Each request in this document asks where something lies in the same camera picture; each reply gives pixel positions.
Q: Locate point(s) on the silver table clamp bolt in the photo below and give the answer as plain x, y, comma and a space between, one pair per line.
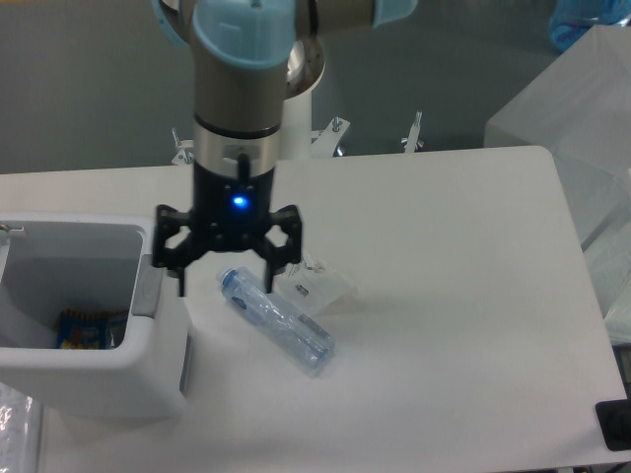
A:
412, 142

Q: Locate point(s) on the clear blue plastic bottle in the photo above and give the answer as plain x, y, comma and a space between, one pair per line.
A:
295, 333

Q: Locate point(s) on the translucent white storage box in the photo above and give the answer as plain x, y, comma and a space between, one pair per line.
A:
578, 109

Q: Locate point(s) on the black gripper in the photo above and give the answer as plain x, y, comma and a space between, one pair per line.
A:
222, 217

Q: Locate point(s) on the white push-lid trash can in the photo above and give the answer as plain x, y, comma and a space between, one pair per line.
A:
91, 264

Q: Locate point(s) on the blue plastic bag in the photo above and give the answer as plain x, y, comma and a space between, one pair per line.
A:
570, 20

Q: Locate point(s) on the crumpled white plastic wrapper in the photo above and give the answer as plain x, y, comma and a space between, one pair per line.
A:
314, 287

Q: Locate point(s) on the black device at table edge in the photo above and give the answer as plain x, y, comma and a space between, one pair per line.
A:
614, 420

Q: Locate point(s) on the clear plastic bag lower left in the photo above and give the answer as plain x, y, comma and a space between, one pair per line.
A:
20, 431

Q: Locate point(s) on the blue orange snack packet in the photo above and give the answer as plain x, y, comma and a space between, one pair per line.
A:
82, 330

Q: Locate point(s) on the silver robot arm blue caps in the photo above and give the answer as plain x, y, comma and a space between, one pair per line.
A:
240, 52

